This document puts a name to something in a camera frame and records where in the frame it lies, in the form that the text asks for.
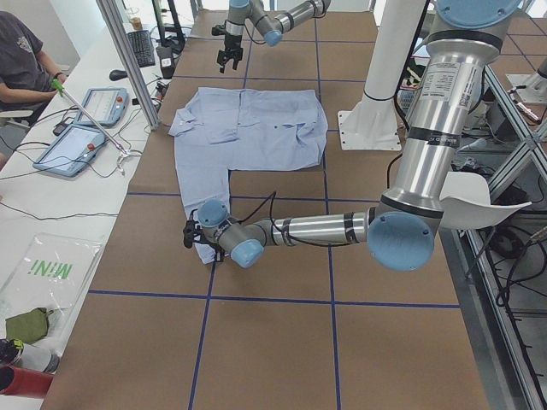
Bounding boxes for near blue teach pendant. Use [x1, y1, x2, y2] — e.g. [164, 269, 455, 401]
[32, 125, 106, 178]

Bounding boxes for red bottle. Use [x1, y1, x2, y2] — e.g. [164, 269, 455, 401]
[1, 366, 54, 399]

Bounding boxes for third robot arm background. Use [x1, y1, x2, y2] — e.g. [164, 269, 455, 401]
[506, 60, 546, 104]

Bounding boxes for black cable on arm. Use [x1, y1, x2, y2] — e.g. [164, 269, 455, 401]
[237, 190, 351, 249]

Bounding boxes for aluminium frame post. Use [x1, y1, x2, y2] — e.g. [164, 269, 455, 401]
[96, 0, 160, 131]

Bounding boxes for long metal rod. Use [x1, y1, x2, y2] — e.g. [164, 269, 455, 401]
[52, 79, 129, 158]

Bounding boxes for black computer mouse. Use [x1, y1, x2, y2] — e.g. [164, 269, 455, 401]
[109, 69, 127, 82]

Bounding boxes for light blue button shirt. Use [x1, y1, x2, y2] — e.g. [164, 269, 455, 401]
[167, 86, 329, 266]

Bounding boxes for small black phone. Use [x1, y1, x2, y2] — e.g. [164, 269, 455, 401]
[52, 122, 70, 136]

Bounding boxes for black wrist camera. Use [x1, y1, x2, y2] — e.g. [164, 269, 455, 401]
[182, 219, 203, 249]
[211, 24, 226, 36]

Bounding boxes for black keyboard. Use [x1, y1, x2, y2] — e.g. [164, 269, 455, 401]
[126, 30, 156, 67]

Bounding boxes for blue teach pendant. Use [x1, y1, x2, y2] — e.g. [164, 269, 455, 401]
[32, 125, 106, 178]
[82, 87, 128, 128]

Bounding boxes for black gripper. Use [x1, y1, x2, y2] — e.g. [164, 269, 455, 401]
[217, 32, 244, 73]
[209, 243, 226, 261]

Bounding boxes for green fabric pouch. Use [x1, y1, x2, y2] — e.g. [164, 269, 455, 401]
[5, 307, 53, 343]

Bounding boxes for white curved plastic cover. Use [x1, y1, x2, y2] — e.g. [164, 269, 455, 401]
[439, 172, 532, 230]

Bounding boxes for far blue teach pendant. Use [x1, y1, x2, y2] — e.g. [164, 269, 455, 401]
[82, 87, 128, 128]

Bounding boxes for white camera mast pillar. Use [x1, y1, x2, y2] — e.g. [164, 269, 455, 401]
[363, 0, 429, 103]

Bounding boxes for seated person grey shirt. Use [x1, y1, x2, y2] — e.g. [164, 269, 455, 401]
[1, 11, 68, 117]

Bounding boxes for white mast base plate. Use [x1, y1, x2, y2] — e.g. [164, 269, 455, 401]
[337, 96, 402, 151]

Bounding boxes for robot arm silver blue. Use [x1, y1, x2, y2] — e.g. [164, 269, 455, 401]
[195, 1, 518, 272]
[211, 0, 331, 73]

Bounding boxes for clear bag green lettering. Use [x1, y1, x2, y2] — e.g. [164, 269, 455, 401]
[1, 233, 103, 318]

